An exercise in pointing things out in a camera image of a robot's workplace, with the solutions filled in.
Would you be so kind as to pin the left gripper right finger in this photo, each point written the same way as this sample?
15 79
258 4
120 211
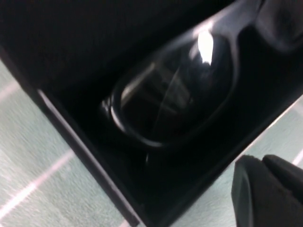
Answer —
288 175

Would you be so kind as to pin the black framed glasses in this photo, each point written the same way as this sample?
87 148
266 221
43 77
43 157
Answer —
177 94

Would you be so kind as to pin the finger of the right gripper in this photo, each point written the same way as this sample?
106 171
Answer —
281 23

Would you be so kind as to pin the black printed glasses case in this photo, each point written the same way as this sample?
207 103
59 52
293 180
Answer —
71 47

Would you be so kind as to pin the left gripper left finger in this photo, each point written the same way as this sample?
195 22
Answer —
255 196

